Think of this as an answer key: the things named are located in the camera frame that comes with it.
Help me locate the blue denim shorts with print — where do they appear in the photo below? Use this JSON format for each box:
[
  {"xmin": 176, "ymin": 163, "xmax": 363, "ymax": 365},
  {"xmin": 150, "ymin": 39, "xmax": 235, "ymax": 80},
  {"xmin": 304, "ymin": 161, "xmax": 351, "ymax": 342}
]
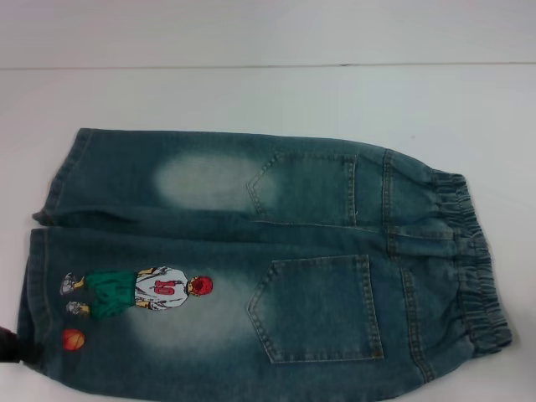
[{"xmin": 14, "ymin": 126, "xmax": 514, "ymax": 402}]

